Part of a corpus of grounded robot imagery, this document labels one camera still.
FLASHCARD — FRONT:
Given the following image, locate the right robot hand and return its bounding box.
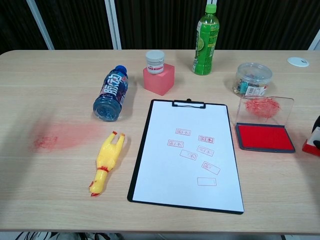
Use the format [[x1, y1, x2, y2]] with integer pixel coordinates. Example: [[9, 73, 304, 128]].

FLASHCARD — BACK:
[[309, 114, 320, 151]]

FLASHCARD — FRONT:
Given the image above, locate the white rectangular stamp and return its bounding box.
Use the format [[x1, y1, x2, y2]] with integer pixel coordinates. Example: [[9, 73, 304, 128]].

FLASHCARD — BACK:
[[301, 126, 320, 158]]

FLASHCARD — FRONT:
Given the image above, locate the red ink pad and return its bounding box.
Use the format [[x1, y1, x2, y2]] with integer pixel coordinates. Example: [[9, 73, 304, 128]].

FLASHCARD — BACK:
[[235, 96, 296, 154]]

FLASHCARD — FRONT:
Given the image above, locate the white round grommet cap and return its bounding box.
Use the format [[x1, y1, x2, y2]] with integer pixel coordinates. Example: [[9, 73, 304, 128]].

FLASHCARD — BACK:
[[287, 56, 310, 68]]

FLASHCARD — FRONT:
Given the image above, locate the clear plastic jar of clips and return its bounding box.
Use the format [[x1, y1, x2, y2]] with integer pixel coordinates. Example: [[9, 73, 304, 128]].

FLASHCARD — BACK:
[[231, 62, 273, 97]]

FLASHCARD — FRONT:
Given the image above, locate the green tea bottle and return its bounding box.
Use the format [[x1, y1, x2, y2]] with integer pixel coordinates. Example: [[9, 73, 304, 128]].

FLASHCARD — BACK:
[[192, 3, 220, 76]]

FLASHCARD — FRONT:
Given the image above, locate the pink foam cube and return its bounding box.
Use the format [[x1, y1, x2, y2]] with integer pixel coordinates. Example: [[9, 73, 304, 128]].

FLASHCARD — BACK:
[[142, 63, 176, 97]]

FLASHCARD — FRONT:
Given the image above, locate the small white jar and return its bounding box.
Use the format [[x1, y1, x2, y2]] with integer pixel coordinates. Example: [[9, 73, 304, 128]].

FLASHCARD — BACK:
[[145, 50, 166, 75]]

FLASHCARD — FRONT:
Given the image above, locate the black clipboard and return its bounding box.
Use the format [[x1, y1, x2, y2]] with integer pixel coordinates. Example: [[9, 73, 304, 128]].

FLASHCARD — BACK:
[[126, 98, 245, 215]]

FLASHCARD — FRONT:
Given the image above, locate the blue drink bottle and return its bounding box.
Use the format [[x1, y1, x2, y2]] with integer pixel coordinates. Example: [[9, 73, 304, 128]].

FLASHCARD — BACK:
[[92, 65, 130, 123]]

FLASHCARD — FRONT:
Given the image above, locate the yellow rubber chicken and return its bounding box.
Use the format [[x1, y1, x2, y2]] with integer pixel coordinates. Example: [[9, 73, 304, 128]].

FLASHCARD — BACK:
[[88, 131, 126, 198]]

